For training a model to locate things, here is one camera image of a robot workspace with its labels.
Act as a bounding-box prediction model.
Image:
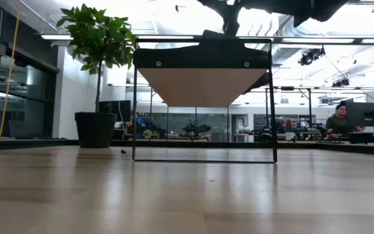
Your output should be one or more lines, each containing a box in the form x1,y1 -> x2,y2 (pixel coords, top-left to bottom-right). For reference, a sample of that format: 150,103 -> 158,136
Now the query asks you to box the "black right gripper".
196,0 -> 249,36

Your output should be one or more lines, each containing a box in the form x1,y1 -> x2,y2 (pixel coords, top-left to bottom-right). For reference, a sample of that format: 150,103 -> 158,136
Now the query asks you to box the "long ceiling light bar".
40,33 -> 374,46

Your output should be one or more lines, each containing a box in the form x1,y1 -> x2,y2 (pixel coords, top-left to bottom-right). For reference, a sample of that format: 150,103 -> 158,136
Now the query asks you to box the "black ceiling spotlight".
331,77 -> 351,88
298,47 -> 327,66

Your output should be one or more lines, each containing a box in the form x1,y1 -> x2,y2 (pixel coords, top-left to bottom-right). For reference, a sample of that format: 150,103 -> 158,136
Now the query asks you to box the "green potted plant, black pot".
56,3 -> 138,149

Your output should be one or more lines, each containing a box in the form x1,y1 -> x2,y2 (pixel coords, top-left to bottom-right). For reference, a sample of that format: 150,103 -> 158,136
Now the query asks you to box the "person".
325,100 -> 363,139

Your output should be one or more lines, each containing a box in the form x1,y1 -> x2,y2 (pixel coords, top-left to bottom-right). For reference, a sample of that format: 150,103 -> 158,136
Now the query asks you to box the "black computer monitor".
345,101 -> 374,128

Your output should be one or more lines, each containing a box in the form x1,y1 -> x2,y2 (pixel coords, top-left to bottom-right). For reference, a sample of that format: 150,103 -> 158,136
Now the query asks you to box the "silver air duct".
271,14 -> 330,38

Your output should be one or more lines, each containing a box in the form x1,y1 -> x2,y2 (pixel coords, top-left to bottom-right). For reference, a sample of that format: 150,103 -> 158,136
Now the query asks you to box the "background black metal frame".
264,86 -> 313,142

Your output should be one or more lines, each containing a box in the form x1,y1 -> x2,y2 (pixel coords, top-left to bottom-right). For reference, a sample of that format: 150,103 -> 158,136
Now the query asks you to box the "black wall screen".
98,100 -> 132,123

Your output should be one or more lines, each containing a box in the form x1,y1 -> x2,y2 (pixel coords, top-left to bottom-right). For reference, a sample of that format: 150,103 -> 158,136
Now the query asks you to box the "black aluminium table frame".
0,138 -> 374,157

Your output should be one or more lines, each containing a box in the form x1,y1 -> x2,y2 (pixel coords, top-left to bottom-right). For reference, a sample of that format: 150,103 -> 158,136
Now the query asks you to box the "orange cable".
0,0 -> 22,139

